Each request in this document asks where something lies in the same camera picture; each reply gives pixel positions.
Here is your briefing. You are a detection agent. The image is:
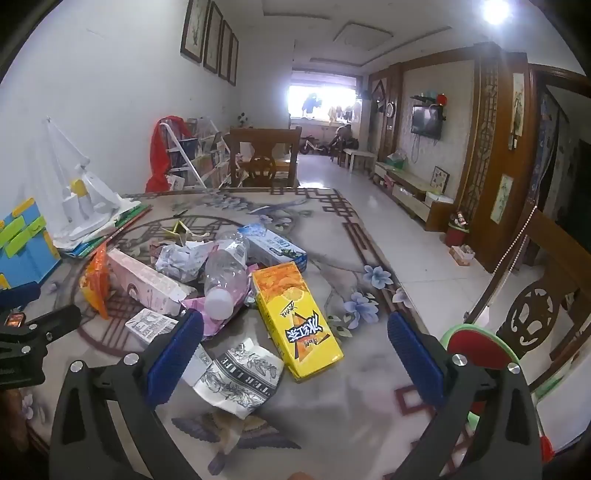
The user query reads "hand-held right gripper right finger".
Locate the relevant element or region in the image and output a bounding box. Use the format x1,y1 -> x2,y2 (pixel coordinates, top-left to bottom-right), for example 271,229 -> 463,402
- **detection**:
383,311 -> 542,480

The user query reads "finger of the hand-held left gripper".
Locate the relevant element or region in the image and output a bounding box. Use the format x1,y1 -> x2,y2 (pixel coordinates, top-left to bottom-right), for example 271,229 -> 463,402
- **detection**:
0,281 -> 43,311
0,305 -> 95,388

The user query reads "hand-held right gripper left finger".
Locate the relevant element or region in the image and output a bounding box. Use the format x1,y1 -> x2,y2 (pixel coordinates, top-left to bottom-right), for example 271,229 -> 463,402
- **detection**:
48,309 -> 205,480

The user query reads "small white printed pack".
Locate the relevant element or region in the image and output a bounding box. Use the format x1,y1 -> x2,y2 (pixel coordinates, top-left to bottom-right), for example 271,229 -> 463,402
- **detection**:
124,308 -> 181,344

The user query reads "pink foil wrapper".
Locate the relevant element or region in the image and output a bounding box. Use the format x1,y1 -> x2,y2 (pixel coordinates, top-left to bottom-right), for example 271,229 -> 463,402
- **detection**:
182,284 -> 259,343

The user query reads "orange snack packet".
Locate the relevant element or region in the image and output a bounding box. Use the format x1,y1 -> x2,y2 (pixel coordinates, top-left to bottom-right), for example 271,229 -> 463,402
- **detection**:
79,244 -> 112,320

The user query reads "red bin with green rim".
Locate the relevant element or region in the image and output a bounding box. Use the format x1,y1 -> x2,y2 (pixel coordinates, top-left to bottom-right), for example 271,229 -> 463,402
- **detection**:
438,323 -> 555,432

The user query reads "black white printed wrapper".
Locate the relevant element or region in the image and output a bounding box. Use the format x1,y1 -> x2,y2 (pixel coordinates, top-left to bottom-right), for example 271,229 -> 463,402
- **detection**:
182,337 -> 284,421

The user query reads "pink white carton box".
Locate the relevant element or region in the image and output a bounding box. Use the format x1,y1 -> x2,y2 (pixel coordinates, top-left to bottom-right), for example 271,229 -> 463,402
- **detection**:
106,248 -> 197,317

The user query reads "printed paper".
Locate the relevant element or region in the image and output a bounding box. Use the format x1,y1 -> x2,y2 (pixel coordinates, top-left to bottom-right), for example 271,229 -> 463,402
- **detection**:
154,241 -> 220,283

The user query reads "clear plastic bottle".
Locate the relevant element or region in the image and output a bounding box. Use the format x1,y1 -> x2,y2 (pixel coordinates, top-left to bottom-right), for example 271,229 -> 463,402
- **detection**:
203,231 -> 252,321

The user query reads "yellow drink carton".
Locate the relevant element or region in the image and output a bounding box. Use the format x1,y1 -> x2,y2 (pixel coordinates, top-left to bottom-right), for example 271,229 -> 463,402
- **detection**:
252,264 -> 345,383

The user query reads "blue white cardboard box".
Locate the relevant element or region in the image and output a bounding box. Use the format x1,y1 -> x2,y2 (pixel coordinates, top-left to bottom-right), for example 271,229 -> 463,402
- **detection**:
238,224 -> 309,273

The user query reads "blue toy box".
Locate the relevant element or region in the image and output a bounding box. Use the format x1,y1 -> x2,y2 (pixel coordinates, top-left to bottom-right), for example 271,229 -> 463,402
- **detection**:
0,198 -> 61,289

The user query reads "stack of colourful books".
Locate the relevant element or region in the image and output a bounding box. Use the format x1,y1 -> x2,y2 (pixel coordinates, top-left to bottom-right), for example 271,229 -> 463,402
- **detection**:
60,203 -> 153,260

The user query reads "white sailboat model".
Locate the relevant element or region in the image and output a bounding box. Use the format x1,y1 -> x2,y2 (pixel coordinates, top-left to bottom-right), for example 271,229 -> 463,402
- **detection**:
44,116 -> 141,250

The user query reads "red floor canister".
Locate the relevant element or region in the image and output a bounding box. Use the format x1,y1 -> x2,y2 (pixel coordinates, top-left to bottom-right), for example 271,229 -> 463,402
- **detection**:
444,210 -> 472,247

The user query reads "low television cabinet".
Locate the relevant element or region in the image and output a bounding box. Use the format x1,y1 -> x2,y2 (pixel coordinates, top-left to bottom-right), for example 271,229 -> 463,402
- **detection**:
373,161 -> 455,232

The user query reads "carved wooden chair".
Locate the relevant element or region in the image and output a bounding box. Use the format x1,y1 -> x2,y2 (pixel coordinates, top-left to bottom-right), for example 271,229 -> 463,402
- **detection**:
462,208 -> 591,393

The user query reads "red plastic stool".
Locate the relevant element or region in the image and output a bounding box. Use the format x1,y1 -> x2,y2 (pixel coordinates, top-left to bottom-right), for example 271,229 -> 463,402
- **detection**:
145,115 -> 190,192

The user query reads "white book rack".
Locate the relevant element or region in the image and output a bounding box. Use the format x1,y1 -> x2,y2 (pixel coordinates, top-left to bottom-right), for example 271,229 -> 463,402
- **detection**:
159,117 -> 232,190

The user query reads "small white table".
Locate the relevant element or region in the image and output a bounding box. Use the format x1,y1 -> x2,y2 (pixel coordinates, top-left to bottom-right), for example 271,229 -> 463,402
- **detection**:
344,148 -> 377,174

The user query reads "plain wooden chair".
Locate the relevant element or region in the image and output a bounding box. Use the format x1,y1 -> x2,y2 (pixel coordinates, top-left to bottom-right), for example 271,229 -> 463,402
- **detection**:
224,128 -> 301,189

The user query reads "bright window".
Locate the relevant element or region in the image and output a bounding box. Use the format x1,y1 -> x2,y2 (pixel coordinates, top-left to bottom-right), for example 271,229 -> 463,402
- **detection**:
288,78 -> 358,121

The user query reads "ceiling light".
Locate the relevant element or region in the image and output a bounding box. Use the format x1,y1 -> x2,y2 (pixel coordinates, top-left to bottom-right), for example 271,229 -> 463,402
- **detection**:
480,0 -> 513,26

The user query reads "beaded string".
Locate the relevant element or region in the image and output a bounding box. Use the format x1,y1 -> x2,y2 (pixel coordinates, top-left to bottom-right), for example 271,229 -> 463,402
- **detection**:
462,205 -> 539,324

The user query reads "hanging wall scroll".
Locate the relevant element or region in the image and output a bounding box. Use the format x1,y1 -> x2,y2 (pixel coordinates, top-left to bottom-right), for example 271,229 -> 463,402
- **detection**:
490,174 -> 514,222
510,73 -> 526,151

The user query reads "wall television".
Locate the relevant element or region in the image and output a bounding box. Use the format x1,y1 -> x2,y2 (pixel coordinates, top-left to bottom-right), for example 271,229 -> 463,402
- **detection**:
411,105 -> 443,138

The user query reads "wall shelf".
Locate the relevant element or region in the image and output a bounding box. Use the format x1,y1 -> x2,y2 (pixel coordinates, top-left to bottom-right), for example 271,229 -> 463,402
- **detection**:
410,93 -> 448,109

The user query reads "framed wall picture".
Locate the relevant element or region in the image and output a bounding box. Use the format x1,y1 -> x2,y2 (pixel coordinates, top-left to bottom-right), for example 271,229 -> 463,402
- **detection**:
180,0 -> 211,63
229,34 -> 240,86
218,21 -> 233,81
203,2 -> 223,75

